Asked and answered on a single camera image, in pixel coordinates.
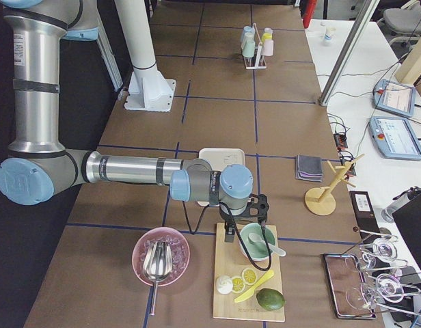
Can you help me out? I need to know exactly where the upper lemon slice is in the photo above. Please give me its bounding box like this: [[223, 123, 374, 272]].
[[241, 268, 258, 286]]

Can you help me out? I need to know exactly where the small white bottle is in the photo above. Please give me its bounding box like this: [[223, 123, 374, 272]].
[[323, 27, 336, 46]]

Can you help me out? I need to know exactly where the dark metal tray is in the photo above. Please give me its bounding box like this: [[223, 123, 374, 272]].
[[323, 254, 376, 320]]

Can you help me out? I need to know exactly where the far teach pendant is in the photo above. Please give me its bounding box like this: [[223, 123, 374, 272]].
[[373, 79, 416, 118]]

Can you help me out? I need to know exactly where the cream rectangular tray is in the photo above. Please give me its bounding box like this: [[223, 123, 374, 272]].
[[197, 148, 252, 207]]

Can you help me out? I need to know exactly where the lower wine glass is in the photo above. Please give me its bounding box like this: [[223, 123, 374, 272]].
[[345, 273, 421, 314]]

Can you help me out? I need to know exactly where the green avocado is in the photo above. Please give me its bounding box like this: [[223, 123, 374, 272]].
[[256, 288, 286, 311]]

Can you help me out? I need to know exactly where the lower lemon slice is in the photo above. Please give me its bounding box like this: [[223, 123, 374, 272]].
[[231, 275, 245, 294]]

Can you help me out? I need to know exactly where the white wire cup rack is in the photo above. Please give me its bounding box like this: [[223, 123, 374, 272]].
[[241, 23, 267, 70]]

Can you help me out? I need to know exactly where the folded grey cloth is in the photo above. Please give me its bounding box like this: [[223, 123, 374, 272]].
[[295, 155, 323, 182]]

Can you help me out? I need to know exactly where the green bowl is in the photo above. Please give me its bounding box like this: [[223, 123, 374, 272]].
[[239, 223, 277, 262]]

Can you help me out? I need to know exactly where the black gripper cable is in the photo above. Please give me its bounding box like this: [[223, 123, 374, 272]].
[[181, 193, 276, 273]]

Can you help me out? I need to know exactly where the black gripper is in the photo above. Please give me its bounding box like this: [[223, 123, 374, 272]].
[[223, 193, 268, 243]]

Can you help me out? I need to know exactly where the yellow plastic knife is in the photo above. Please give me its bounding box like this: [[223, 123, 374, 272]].
[[234, 269, 275, 303]]

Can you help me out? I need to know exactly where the upper wine glass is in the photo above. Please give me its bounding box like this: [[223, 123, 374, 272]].
[[342, 228, 409, 273]]

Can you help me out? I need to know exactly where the lemon slice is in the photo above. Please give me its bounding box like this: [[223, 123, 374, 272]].
[[231, 275, 245, 294], [241, 268, 258, 286]]

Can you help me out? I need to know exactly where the metal ice scoop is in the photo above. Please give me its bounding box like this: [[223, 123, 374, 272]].
[[142, 241, 172, 316]]

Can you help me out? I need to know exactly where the wooden cutting board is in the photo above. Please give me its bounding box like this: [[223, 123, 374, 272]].
[[213, 223, 286, 323]]

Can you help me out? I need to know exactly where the teach pendant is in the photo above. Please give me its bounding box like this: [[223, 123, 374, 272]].
[[373, 79, 416, 118], [369, 116, 421, 161]]

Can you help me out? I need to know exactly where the aluminium frame post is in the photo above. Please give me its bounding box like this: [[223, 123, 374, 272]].
[[318, 0, 379, 107]]

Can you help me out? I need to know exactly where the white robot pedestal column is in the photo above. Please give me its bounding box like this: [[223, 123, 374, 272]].
[[115, 0, 176, 112]]

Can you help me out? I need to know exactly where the wine glass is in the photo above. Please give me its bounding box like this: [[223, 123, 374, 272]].
[[345, 273, 421, 314], [342, 228, 409, 273]]

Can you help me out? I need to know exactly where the white plastic spoon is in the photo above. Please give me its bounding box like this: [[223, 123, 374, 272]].
[[248, 232, 286, 257]]

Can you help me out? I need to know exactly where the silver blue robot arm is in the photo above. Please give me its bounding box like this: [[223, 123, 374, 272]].
[[0, 1, 269, 241]]

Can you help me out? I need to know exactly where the black box with label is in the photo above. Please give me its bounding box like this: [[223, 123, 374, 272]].
[[349, 191, 379, 232]]

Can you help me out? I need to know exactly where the yellow cup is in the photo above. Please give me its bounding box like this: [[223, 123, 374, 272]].
[[261, 27, 273, 43]]

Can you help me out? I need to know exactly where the wooden mug tree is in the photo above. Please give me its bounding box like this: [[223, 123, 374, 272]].
[[304, 154, 364, 216]]

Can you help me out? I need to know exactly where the pink bowl with ice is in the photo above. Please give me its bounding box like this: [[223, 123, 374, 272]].
[[132, 227, 190, 286]]

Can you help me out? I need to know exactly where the near teach pendant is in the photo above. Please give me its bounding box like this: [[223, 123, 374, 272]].
[[369, 116, 421, 161]]

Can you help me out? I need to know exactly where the pink cup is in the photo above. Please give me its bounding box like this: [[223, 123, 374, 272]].
[[261, 39, 274, 57]]

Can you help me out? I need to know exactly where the green cup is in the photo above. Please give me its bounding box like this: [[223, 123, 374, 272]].
[[242, 40, 256, 59]]

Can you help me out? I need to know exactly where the small electronics board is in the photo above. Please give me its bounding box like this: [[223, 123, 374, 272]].
[[333, 132, 348, 150]]

